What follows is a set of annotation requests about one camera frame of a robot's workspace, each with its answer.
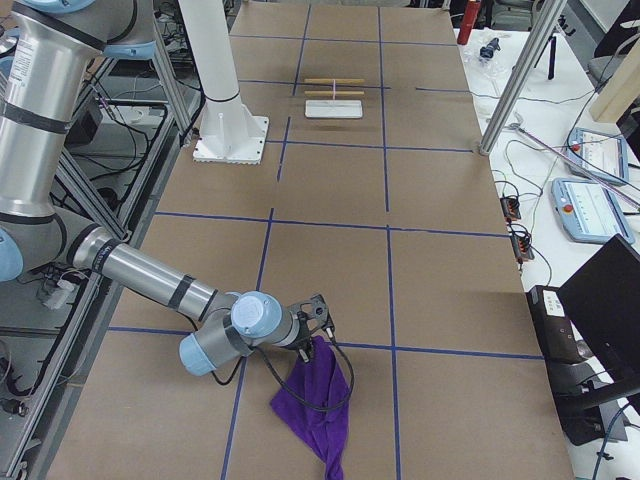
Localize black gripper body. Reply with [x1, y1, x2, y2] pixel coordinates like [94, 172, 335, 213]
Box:
[292, 294, 334, 361]

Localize purple towel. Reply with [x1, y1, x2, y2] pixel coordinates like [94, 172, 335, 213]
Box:
[270, 336, 350, 479]

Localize white towel rack base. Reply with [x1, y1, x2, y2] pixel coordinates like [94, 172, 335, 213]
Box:
[305, 99, 363, 119]

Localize wooden towel rack bars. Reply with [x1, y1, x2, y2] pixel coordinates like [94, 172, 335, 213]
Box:
[303, 78, 365, 99]

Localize reacher grabber stick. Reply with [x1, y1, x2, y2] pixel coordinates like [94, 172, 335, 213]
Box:
[508, 114, 640, 211]

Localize black monitor with stand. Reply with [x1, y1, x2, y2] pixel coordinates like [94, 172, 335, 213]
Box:
[527, 234, 639, 445]

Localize teach pendant near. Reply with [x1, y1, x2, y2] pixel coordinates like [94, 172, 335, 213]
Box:
[551, 178, 635, 244]

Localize teach pendant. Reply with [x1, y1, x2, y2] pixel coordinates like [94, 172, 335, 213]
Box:
[551, 178, 635, 244]
[567, 127, 629, 186]

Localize folded blue umbrella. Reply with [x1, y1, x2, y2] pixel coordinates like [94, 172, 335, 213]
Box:
[479, 37, 501, 61]

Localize teach pendant far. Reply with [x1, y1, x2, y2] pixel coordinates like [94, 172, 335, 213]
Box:
[567, 127, 629, 186]

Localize red bottle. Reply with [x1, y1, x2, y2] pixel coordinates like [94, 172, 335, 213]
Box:
[456, 0, 481, 45]

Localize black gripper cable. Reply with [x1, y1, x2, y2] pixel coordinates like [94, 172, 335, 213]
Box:
[209, 319, 356, 413]

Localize aluminium frame post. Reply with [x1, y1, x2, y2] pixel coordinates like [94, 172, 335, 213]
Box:
[478, 0, 567, 156]

